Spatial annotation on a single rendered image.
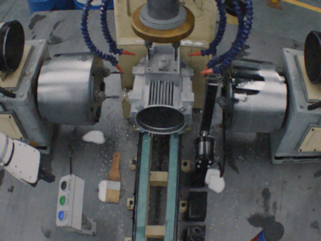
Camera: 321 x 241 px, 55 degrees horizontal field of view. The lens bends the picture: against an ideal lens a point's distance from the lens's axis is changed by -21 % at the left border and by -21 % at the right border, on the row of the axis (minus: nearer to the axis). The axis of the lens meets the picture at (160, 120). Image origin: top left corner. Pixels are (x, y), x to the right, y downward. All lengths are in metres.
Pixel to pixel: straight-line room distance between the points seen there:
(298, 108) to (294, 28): 2.28
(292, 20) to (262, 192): 2.36
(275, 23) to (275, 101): 2.20
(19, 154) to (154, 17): 0.52
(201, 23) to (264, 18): 2.05
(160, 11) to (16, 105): 0.56
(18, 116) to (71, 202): 0.40
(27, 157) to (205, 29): 0.77
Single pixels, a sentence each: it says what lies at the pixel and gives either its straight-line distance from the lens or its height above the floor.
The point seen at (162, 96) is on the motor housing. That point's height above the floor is 1.09.
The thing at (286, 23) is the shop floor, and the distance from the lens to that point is 3.35.
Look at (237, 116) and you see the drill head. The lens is 1.12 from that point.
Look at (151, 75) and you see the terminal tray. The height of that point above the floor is 1.13.
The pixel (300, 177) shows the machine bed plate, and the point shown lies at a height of 0.80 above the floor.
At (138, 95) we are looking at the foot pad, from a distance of 1.15.
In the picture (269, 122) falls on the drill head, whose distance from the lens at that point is 1.16.
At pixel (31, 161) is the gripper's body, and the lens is 0.96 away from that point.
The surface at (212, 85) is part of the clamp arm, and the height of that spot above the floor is 1.25.
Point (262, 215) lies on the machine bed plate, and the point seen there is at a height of 0.80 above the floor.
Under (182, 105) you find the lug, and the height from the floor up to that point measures 1.09.
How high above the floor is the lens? 2.00
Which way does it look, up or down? 57 degrees down
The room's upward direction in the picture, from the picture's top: straight up
